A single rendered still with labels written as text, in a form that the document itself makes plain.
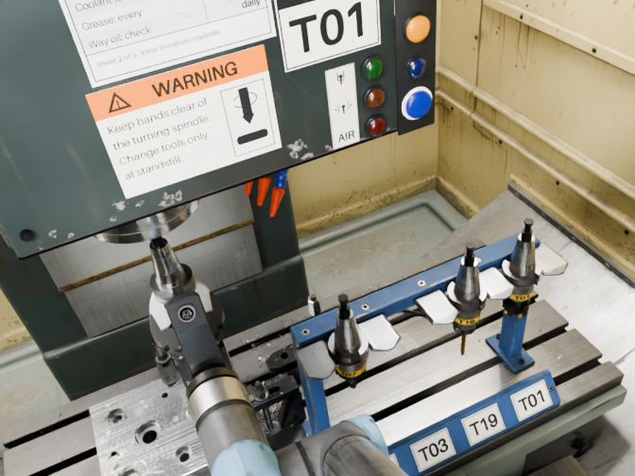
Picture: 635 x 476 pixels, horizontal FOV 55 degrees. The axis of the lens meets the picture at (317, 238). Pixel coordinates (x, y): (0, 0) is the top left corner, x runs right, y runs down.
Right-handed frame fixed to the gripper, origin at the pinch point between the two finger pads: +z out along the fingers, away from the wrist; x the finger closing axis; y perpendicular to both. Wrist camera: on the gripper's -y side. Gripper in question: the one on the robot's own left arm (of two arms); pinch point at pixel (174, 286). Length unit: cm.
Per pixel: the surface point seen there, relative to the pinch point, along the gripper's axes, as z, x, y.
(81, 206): -21.4, -5.2, -32.4
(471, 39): 66, 100, 11
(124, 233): -8.3, -3.4, -18.5
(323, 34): -21, 20, -42
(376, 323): -12.2, 27.7, 12.1
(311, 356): -13.1, 15.6, 12.1
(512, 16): 48, 99, -1
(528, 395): -21, 54, 39
